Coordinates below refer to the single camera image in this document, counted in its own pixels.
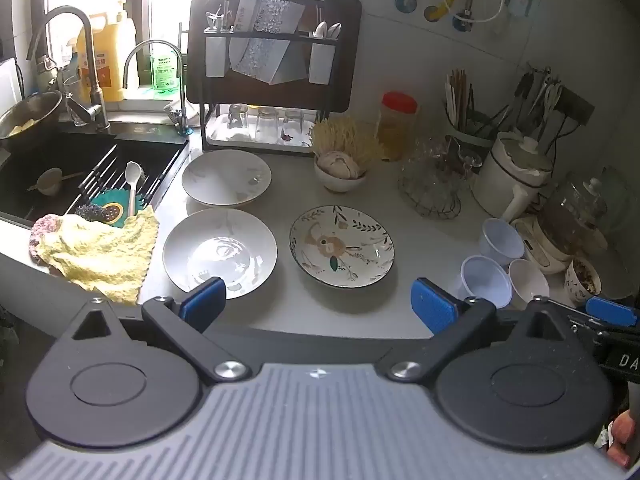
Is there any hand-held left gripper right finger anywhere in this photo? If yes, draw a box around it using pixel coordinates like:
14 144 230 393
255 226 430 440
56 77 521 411
379 277 590 382

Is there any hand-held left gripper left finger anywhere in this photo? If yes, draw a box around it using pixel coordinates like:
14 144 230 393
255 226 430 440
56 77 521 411
52 276 252 385

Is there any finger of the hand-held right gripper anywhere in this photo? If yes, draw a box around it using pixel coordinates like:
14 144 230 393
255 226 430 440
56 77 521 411
567 296 640 335

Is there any white plate with grey leaves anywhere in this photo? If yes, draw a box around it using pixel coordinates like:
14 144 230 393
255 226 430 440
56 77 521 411
181 150 273 208
162 208 278 302

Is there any small white bowl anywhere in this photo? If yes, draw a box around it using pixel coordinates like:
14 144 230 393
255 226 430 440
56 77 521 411
460 255 514 309
480 218 526 267
507 258 551 306

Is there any floral plate with dark rim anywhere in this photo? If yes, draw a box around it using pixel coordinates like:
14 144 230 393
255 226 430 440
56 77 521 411
289 205 395 289

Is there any person's right hand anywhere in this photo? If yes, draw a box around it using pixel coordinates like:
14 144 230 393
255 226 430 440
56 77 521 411
605 407 639 468

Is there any cup with tea leaves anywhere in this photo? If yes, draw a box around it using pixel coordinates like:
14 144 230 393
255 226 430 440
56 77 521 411
564 256 602 303

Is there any white kettle base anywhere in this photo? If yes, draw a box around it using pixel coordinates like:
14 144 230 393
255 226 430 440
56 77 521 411
510 215 576 275

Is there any glass kettle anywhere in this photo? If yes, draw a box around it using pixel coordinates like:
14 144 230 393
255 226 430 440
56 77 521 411
537 170 611 256

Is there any yellow dish cloth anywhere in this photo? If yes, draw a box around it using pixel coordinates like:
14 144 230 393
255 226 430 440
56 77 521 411
35 205 161 307

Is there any teal sunflower scrubbing pad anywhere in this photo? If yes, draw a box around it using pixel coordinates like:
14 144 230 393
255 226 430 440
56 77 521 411
75 187 153 226

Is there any black sink drain rack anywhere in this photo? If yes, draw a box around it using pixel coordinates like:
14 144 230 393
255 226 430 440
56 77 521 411
75 142 183 211

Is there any white spoon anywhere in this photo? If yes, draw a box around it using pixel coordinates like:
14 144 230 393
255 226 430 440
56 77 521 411
125 161 142 218

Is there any clear glass fruit bowl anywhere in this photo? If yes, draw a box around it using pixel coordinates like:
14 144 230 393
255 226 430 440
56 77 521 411
405 137 483 196

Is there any white electric pot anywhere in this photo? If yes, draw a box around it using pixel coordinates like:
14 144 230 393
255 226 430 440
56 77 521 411
471 131 555 221

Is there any white bowl with garlic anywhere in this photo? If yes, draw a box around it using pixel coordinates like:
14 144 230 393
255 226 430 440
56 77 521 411
314 152 368 193

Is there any white drip tray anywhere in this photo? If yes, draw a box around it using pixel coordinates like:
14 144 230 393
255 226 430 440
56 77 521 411
206 112 317 152

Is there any white chopstick holder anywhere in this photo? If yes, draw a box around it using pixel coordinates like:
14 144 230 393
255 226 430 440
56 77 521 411
442 110 496 162

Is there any pink crochet cloth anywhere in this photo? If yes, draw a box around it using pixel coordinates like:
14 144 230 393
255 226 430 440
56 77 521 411
30 214 66 263

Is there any jar with red lid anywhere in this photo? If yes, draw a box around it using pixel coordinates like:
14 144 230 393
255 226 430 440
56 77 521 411
376 91 418 162

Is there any clear drinking glass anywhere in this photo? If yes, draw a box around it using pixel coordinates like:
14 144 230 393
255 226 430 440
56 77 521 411
282 107 305 137
256 106 279 142
227 103 249 131

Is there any wooden strainer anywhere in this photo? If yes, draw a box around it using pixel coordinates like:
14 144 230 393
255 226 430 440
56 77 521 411
26 167 86 197

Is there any bundle of chopsticks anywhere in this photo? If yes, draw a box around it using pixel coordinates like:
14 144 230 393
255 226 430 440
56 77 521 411
446 67 473 131

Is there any black kitchen sink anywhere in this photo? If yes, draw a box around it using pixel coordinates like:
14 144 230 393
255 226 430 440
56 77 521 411
0 125 191 228

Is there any chrome faucet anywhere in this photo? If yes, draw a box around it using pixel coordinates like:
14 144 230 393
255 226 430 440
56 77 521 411
122 40 193 136

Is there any green soap bottle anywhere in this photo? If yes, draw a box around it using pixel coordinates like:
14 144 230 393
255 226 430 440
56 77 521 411
151 42 181 92

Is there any stainless steel bowl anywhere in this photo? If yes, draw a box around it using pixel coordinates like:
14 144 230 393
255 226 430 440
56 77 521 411
0 91 63 142

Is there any dark tall faucet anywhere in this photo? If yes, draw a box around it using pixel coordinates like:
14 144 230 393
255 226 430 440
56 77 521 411
26 6 111 133

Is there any dark brown cutting board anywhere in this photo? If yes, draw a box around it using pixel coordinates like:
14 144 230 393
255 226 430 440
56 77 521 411
186 0 362 113

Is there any yellow detergent bottle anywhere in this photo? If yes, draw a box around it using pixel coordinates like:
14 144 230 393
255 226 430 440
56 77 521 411
75 2 137 103

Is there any steel cleaver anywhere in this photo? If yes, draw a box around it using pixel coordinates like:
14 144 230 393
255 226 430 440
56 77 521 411
227 0 303 86

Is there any black dish rack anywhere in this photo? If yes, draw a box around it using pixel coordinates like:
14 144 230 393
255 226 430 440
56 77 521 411
202 0 346 153

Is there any wire basket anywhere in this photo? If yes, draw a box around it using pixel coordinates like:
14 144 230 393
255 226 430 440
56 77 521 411
398 160 463 218

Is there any dark wall power strip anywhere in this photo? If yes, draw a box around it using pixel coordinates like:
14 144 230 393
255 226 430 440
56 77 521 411
525 72 596 126

